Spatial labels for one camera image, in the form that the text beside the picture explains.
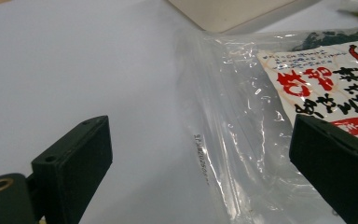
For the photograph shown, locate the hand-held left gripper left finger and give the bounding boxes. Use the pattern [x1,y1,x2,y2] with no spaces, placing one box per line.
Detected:
[31,115,114,224]

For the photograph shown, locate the clear bag with white label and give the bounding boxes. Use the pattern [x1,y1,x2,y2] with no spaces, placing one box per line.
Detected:
[175,27,358,224]

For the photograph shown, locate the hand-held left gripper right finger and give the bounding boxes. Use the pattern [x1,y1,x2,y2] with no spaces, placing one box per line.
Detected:
[288,113,358,224]

